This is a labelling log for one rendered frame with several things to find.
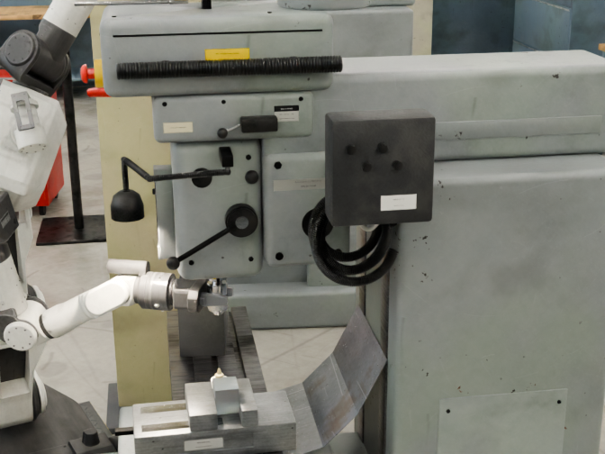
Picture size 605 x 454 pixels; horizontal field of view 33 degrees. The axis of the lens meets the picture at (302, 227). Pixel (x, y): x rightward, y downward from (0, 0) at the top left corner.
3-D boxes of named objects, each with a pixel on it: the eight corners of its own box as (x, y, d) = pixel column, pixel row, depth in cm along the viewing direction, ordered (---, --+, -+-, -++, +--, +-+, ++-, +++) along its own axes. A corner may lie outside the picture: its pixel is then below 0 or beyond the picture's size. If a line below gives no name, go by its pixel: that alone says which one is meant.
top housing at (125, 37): (103, 100, 204) (97, 17, 199) (106, 76, 229) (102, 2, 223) (335, 91, 211) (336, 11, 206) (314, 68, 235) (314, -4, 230)
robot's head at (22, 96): (19, 140, 233) (12, 131, 225) (11, 105, 234) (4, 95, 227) (46, 135, 234) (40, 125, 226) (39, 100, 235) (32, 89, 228)
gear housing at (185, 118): (154, 145, 210) (151, 97, 206) (152, 119, 232) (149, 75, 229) (315, 138, 214) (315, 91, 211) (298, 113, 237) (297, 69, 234)
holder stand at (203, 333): (179, 357, 268) (176, 286, 261) (185, 322, 288) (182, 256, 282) (225, 356, 268) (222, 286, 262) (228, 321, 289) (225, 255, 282)
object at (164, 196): (158, 259, 229) (153, 169, 222) (158, 253, 232) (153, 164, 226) (176, 258, 229) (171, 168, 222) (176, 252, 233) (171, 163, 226)
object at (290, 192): (266, 270, 222) (263, 154, 214) (254, 233, 245) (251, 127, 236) (351, 265, 225) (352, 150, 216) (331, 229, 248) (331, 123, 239)
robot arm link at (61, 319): (91, 328, 239) (25, 361, 244) (99, 305, 248) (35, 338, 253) (65, 294, 235) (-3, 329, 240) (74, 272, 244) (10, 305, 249)
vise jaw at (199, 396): (190, 432, 218) (189, 415, 217) (185, 398, 232) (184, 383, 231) (218, 430, 219) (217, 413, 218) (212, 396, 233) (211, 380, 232)
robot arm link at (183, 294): (196, 286, 229) (145, 282, 231) (197, 325, 232) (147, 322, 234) (211, 266, 241) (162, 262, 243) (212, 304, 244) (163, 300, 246)
